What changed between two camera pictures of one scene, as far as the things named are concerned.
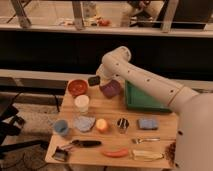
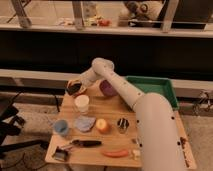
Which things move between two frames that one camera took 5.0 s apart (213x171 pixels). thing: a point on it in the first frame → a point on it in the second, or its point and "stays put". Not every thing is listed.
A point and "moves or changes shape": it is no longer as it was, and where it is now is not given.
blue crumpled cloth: (84, 123) stays put
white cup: (82, 101) stays put
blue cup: (60, 126) stays put
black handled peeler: (61, 152) stays put
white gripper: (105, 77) → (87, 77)
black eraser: (94, 81) moves or changes shape
